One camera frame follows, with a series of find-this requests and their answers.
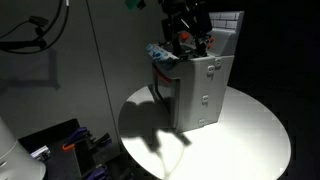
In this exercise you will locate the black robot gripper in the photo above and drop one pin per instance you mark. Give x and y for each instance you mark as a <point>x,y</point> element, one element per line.
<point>186,15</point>

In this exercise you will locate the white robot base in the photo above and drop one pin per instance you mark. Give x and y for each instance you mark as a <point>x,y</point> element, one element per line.
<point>15,156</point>

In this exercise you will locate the orange stove panel button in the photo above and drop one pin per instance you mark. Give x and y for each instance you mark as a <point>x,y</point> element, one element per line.
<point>185,36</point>

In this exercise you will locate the blue stove knob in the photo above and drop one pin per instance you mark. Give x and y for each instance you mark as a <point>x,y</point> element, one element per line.
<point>163,56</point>
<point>154,50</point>

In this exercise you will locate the grey toy kitchen stove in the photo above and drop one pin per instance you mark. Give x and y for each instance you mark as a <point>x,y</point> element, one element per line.
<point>200,90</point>

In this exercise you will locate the teal plastic object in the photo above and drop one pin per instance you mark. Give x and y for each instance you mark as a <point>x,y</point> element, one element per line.
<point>133,3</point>

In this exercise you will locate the black spring clamp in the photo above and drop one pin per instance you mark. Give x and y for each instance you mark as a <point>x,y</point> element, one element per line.
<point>101,140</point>

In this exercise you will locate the purple spring clamp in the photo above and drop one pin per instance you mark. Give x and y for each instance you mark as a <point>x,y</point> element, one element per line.
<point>97,173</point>
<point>78,135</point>

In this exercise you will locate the black pegboard tool rack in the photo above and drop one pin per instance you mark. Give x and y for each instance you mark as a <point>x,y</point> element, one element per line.
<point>63,150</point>

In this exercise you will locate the silver metal tool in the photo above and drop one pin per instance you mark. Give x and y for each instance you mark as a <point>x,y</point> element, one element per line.
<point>40,153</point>

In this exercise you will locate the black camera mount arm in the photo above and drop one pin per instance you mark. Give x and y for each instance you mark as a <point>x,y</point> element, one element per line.
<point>33,36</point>

